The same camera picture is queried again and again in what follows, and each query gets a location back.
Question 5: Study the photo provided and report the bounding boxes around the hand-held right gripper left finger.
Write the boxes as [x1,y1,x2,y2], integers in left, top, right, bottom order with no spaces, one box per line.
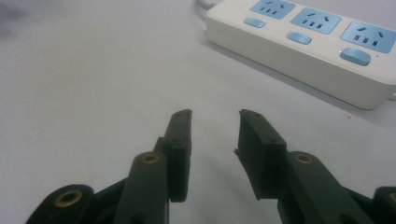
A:
[112,108,193,224]

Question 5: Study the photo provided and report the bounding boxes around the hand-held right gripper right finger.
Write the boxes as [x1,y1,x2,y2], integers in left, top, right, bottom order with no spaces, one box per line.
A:
[233,108,376,224]

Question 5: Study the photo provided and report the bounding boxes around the white power strip blue sockets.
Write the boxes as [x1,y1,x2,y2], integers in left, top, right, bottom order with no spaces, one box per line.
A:
[205,0,396,110]

